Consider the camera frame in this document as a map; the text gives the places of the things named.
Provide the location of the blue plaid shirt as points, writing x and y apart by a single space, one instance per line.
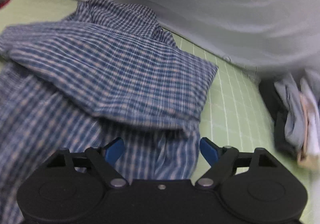
107 70

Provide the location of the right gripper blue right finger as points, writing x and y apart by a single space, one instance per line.
221 161

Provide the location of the green grid mat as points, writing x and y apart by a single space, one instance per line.
234 113

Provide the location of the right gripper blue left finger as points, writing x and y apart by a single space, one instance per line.
104 160

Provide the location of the folded grey and cream clothes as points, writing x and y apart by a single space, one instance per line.
294 108

